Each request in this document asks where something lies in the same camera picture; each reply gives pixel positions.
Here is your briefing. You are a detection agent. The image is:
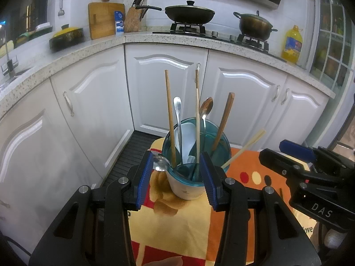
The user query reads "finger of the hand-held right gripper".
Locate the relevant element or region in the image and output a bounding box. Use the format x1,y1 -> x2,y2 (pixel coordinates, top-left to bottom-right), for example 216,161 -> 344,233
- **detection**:
259,148 -> 344,183
279,140 -> 355,172

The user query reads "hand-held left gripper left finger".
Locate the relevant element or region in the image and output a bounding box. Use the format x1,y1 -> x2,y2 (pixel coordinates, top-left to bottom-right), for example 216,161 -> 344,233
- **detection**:
28,150 -> 154,266

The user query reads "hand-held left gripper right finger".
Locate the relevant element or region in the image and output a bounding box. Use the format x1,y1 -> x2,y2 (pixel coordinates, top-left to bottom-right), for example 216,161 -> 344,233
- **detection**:
200,151 -> 319,266

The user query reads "pink handled metal spoon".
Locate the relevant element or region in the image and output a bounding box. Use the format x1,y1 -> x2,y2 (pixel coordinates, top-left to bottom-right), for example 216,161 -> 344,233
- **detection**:
153,155 -> 172,171

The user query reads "floral cup with teal inside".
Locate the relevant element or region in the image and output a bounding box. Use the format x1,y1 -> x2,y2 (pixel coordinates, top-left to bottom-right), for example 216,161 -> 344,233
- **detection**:
162,118 -> 232,201

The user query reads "pale wooden chopstick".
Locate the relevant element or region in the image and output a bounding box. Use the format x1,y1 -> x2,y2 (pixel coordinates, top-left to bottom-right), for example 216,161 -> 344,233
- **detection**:
165,70 -> 176,167
221,129 -> 266,169
195,69 -> 201,162

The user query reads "wooden handled metal fork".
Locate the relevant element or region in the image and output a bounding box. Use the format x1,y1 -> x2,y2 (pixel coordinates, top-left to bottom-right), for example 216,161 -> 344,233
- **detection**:
211,92 -> 236,151

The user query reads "plain metal spoon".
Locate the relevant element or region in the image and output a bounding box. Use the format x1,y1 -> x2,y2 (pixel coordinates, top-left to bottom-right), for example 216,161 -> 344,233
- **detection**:
200,97 -> 214,145
173,96 -> 183,164

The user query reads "person's right hand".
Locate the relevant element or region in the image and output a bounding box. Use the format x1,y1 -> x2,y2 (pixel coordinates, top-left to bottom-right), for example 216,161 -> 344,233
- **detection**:
323,229 -> 347,248

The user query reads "black ribbed floor mat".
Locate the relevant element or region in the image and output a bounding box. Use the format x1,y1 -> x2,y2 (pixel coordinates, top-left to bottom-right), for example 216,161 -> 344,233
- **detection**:
101,130 -> 163,189

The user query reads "white ceramic spoon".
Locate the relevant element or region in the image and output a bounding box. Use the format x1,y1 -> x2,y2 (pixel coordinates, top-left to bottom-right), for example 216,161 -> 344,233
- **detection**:
173,122 -> 199,164

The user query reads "orange yellow printed cloth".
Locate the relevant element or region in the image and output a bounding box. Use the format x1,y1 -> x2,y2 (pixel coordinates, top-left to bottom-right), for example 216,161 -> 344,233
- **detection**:
129,139 -> 319,266

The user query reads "yellow cooking oil bottle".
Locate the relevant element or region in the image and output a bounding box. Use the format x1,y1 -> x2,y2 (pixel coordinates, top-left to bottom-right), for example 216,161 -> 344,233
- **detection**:
281,25 -> 303,65

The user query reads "glass door tall cabinet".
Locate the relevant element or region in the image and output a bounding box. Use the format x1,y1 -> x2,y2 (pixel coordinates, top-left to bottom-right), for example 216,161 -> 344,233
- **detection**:
305,0 -> 355,150

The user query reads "dark cooking pot with lid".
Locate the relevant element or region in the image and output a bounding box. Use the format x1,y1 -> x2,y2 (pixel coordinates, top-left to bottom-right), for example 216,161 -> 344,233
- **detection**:
233,10 -> 278,41

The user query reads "black gas stove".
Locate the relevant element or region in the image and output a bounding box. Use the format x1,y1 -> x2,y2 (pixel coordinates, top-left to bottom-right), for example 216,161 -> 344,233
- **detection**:
152,22 -> 287,61

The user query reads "blue white box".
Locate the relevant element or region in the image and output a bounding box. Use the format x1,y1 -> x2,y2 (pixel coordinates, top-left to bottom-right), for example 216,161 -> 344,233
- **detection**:
114,10 -> 125,37

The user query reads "wooden knife block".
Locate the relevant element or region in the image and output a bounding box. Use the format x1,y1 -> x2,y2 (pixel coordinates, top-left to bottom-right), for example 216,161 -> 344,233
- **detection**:
124,0 -> 149,33

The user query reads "yellow lidded black pot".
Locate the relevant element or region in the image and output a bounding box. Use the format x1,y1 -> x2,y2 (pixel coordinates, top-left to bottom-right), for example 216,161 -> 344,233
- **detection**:
49,24 -> 84,52

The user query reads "wooden cutting board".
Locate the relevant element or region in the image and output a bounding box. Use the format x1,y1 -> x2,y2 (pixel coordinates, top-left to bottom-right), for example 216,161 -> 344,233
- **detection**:
88,2 -> 126,40

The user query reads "black frying pan with lid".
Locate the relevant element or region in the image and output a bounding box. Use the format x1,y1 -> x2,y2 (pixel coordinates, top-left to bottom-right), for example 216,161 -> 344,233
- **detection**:
135,0 -> 216,24

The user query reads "metal sink faucet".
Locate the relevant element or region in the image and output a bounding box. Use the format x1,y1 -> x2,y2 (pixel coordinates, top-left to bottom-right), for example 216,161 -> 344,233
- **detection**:
0,25 -> 20,81

